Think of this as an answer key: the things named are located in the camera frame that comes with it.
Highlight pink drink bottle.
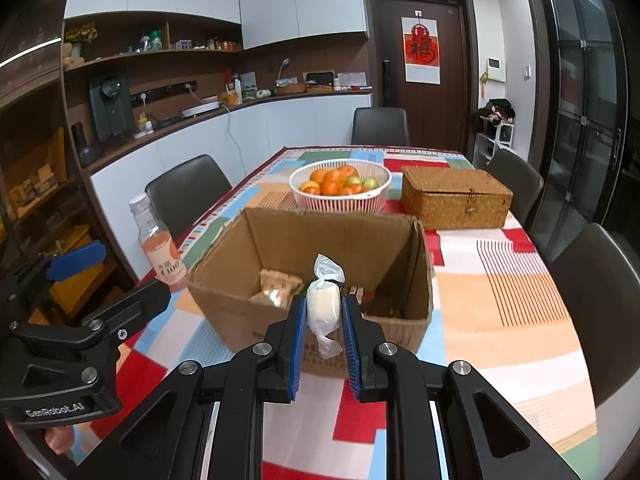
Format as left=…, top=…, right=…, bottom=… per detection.
left=129, top=192, right=188, bottom=292

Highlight black framed glass door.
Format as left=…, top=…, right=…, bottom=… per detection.
left=520, top=0, right=640, bottom=261

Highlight pile of dark clothes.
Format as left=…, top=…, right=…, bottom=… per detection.
left=476, top=98, right=516, bottom=125

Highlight white lower cabinets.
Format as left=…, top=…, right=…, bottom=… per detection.
left=90, top=92, right=373, bottom=281

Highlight white round flat appliance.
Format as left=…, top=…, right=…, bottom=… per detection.
left=180, top=102, right=222, bottom=117

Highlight pile of orange fruits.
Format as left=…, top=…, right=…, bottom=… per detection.
left=299, top=165, right=368, bottom=197

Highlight white upper wall cabinets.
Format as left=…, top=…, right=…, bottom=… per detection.
left=64, top=0, right=370, bottom=51

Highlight black water dispenser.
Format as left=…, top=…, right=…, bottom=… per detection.
left=89, top=71, right=135, bottom=143

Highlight dark grey dining chair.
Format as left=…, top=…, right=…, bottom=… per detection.
left=145, top=154, right=233, bottom=246
left=351, top=107, right=411, bottom=147
left=547, top=222, right=640, bottom=408
left=486, top=147, right=545, bottom=236

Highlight white round snack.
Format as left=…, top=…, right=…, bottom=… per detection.
left=305, top=254, right=347, bottom=360

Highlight yellow flower bouquet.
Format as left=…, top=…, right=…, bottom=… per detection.
left=64, top=22, right=98, bottom=43

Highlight wooden blocks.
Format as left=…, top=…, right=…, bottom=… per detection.
left=7, top=165, right=56, bottom=201

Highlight woven wicker lidded box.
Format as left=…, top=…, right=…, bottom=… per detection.
left=401, top=165, right=514, bottom=231

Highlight dark brown door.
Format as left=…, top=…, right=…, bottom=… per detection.
left=362, top=0, right=476, bottom=153

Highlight white plastic fruit basket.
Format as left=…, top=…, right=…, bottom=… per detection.
left=289, top=159, right=392, bottom=213

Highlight beige teddy bear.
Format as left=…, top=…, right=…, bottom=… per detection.
left=61, top=42, right=86, bottom=68

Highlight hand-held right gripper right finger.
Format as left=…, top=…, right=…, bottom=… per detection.
left=341, top=294, right=576, bottom=480

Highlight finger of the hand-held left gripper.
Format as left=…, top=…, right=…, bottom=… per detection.
left=12, top=281, right=172, bottom=361
left=0, top=241, right=107, bottom=321

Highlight beige snack packet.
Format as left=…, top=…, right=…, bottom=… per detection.
left=248, top=269, right=305, bottom=309

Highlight person's left hand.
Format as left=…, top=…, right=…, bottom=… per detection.
left=42, top=424, right=77, bottom=455

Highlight brown cardboard box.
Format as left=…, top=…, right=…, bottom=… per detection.
left=187, top=207, right=435, bottom=380

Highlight red and white wall calendar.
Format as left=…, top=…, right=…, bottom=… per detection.
left=401, top=16, right=442, bottom=85

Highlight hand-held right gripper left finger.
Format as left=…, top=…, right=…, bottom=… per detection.
left=75, top=295, right=307, bottom=480

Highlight white shelf unit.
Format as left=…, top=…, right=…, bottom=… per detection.
left=472, top=122, right=516, bottom=171

